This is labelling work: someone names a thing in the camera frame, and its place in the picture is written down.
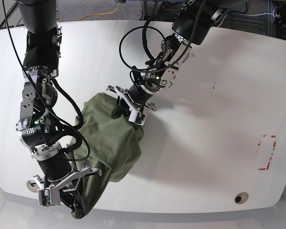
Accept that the right table cable grommet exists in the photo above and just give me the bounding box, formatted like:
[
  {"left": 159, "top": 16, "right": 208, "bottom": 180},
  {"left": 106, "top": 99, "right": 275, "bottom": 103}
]
[{"left": 234, "top": 192, "right": 249, "bottom": 205}]

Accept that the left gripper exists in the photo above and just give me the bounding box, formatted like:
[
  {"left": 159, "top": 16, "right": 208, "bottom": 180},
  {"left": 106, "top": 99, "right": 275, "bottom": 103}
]
[{"left": 107, "top": 85, "right": 157, "bottom": 123}]

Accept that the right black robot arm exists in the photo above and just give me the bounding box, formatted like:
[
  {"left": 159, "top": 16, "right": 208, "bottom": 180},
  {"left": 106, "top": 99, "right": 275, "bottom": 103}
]
[{"left": 15, "top": 0, "right": 102, "bottom": 213}]

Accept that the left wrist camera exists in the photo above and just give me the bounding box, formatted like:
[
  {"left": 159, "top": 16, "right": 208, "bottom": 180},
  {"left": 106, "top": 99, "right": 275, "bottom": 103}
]
[{"left": 134, "top": 113, "right": 146, "bottom": 125}]

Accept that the red tape rectangle marking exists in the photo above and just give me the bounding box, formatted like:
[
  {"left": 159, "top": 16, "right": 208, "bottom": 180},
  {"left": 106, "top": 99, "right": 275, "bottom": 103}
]
[{"left": 255, "top": 135, "right": 277, "bottom": 171}]

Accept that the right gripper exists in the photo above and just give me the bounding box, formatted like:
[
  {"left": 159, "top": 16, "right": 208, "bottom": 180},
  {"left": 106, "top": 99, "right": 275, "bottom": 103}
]
[{"left": 33, "top": 165, "right": 102, "bottom": 212}]

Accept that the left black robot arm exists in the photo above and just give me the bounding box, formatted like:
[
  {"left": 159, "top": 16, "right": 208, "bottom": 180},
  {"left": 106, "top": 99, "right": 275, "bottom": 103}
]
[{"left": 108, "top": 0, "right": 224, "bottom": 125}]

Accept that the green t-shirt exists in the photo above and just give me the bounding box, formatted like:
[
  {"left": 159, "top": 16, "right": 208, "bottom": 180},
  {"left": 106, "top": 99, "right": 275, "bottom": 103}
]
[{"left": 71, "top": 93, "right": 144, "bottom": 219}]

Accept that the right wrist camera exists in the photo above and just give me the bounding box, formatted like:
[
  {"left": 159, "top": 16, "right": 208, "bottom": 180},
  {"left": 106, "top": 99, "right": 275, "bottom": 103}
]
[{"left": 37, "top": 189, "right": 52, "bottom": 207}]

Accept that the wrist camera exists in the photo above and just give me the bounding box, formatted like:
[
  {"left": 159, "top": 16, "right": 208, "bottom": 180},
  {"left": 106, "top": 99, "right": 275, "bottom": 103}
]
[
  {"left": 134, "top": 113, "right": 146, "bottom": 125},
  {"left": 37, "top": 189, "right": 52, "bottom": 207}
]

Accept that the yellow cable on floor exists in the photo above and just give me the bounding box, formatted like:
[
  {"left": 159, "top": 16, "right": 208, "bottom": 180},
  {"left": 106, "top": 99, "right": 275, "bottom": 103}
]
[{"left": 79, "top": 2, "right": 121, "bottom": 21}]

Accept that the table cable grommet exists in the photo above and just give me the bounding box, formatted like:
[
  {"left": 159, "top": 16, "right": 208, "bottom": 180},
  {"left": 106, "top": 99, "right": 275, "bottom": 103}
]
[
  {"left": 26, "top": 180, "right": 39, "bottom": 193},
  {"left": 234, "top": 192, "right": 249, "bottom": 205}
]

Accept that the left table cable grommet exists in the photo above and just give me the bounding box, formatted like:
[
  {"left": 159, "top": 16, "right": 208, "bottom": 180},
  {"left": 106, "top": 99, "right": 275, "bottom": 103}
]
[{"left": 26, "top": 180, "right": 39, "bottom": 193}]

